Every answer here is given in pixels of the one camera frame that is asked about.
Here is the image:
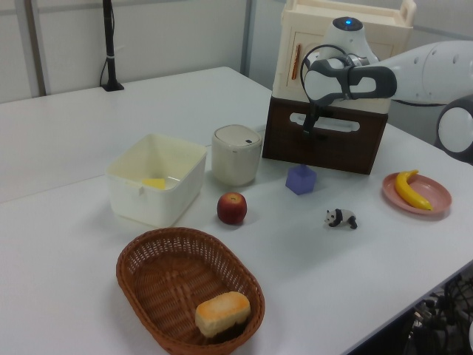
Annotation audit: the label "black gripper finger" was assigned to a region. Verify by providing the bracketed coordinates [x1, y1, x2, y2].
[302, 104, 318, 138]

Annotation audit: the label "white drawer handle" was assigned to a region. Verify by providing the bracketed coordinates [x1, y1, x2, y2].
[289, 112, 361, 133]

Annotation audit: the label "purple cube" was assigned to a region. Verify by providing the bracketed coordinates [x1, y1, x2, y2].
[285, 165, 318, 196]

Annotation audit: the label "cream lidded trash can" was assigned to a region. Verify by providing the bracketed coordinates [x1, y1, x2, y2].
[211, 124, 263, 187]

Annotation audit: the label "panda figurine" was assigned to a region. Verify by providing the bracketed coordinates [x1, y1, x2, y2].
[324, 208, 358, 230]

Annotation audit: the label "red apple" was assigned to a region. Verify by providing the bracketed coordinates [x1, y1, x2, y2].
[217, 192, 248, 225]

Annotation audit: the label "yellow banana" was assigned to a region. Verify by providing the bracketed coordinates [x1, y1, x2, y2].
[393, 169, 434, 212]

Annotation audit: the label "pink plate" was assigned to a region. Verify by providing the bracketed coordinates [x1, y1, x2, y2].
[382, 172, 453, 222]

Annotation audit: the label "yellow block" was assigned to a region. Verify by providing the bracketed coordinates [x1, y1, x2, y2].
[142, 177, 167, 191]

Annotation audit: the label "white square plastic bin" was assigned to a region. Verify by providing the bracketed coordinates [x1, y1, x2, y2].
[105, 133, 208, 229]

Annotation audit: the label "orange bread loaf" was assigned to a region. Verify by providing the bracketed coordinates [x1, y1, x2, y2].
[194, 291, 251, 339]

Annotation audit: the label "brown wicker basket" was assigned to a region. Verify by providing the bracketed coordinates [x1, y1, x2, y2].
[116, 227, 266, 355]

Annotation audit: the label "orange cabinet door handle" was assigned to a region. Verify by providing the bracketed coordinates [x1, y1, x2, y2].
[290, 43, 303, 81]

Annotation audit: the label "black camera stand pole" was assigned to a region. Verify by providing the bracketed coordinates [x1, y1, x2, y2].
[99, 0, 126, 92]

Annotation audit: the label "black tangled cables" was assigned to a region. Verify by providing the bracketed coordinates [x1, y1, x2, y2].
[406, 273, 473, 355]

